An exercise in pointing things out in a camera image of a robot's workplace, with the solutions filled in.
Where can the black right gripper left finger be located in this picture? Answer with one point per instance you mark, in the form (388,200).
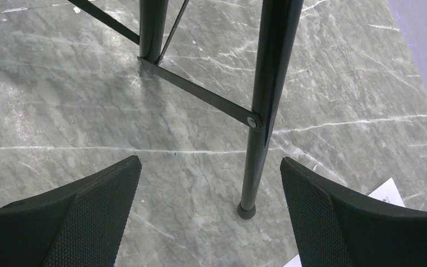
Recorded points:
(77,224)

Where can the black tripod music stand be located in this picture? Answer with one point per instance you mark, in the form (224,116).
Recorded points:
(278,26)

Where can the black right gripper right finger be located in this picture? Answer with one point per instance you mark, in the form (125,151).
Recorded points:
(336,226)

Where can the sheet music page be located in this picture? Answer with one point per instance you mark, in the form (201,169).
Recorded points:
(387,192)

